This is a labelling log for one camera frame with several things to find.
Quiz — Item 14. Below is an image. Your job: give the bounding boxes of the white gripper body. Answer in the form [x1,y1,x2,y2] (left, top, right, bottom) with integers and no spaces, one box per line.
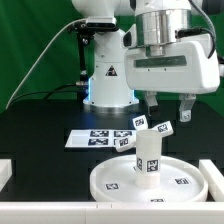
[125,34,220,94]

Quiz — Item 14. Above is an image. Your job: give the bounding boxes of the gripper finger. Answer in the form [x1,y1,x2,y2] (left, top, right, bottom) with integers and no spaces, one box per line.
[179,93,196,122]
[144,91,158,115]

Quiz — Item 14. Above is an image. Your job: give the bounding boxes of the white cross-shaped table base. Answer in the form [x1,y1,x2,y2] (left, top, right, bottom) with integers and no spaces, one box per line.
[115,115,174,152]

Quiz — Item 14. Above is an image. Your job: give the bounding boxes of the white round table top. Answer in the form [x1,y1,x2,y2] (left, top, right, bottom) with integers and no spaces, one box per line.
[90,155,208,203]

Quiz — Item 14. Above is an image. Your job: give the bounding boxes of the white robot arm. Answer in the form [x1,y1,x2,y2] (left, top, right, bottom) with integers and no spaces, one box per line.
[72,0,220,122]

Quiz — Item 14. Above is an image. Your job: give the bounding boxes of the white marker sheet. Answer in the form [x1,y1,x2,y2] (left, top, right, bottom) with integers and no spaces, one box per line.
[65,129,136,148]

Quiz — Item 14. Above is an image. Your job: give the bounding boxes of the white right barrier block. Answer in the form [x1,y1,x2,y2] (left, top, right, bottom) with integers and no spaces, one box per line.
[199,159,224,202]

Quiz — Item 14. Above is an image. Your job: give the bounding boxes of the white barrier block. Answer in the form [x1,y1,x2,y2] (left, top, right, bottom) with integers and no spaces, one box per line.
[199,159,224,202]
[0,159,12,192]

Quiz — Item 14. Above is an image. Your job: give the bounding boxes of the white left barrier block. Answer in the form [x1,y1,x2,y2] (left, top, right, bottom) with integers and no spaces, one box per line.
[0,159,12,192]

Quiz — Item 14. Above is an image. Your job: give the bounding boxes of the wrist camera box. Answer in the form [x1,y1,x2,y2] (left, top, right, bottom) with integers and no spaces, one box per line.
[123,24,137,48]

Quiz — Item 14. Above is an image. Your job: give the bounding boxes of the black cable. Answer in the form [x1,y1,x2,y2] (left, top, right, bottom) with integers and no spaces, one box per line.
[6,83,84,109]

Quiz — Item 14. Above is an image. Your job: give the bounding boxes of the black camera on stand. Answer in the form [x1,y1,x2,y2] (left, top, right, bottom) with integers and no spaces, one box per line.
[67,17,118,97]

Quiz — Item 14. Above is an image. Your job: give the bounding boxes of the white camera cable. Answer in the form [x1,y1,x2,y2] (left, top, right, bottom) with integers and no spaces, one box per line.
[5,19,87,110]

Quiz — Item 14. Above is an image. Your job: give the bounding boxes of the white front barrier rail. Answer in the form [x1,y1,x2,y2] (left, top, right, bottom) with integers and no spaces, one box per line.
[0,202,224,224]

